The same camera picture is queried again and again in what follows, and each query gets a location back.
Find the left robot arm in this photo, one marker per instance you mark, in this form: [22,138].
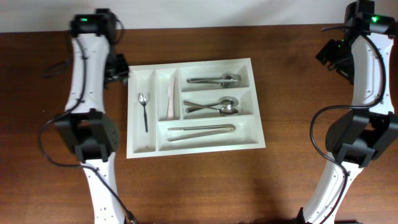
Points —
[85,128]

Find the large metal spoon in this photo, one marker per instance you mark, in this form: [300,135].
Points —
[225,101]
[224,111]

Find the horizontal metal fork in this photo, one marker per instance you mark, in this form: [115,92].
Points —
[225,76]

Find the small teaspoon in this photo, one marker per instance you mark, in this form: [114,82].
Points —
[143,100]

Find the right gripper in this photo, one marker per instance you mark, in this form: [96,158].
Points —
[329,54]

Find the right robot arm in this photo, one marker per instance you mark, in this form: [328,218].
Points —
[369,126]

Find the white plastic cutlery tray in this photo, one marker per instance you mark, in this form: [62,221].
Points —
[153,81]

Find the metal tongs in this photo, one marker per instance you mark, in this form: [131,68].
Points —
[202,131]

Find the pink plastic knife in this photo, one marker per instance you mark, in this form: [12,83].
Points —
[170,94]

